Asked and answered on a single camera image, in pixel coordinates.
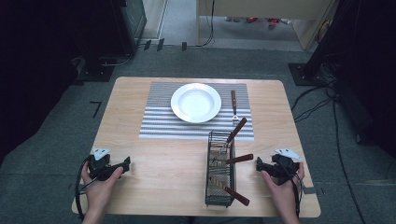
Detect person's left hand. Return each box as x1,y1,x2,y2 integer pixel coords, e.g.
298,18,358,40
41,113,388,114
80,166,124,219

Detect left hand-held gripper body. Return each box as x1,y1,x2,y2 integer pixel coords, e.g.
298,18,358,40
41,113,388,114
88,147,126,182

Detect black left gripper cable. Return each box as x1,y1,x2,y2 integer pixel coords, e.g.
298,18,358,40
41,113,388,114
74,154,98,222

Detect white plate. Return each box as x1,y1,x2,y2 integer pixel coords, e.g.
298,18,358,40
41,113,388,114
170,82,223,124

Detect black floor cables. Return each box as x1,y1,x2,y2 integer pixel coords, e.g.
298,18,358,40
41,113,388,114
290,52,368,224

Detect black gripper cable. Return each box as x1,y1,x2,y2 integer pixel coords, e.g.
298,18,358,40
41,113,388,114
278,160,304,218
74,154,98,222

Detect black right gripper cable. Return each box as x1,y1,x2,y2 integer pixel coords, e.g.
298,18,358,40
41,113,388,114
278,160,304,218

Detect wooden-handled fork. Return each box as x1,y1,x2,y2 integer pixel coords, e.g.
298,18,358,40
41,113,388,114
230,90,240,127
219,117,248,156

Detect black hanging cable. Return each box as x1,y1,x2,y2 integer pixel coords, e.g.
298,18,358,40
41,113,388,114
195,0,217,49

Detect grey striped placemat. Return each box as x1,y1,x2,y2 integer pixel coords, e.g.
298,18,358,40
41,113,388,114
138,81,255,142

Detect wooden-handled cutlery piece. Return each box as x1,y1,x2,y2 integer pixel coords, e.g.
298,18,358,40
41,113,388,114
211,153,255,166
214,178,251,207

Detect black wire cutlery basket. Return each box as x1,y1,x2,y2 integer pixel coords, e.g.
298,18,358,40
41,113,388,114
204,130,237,208

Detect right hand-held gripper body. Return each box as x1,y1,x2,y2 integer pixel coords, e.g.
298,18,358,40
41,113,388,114
263,147,304,187

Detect person's right hand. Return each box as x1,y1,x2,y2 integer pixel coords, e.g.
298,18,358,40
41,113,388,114
261,161,306,220

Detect black stand base plate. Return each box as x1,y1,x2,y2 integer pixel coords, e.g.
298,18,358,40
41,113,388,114
74,63,116,83
288,62,328,87

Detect dark cabinet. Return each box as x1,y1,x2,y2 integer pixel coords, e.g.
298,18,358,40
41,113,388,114
83,0,148,68

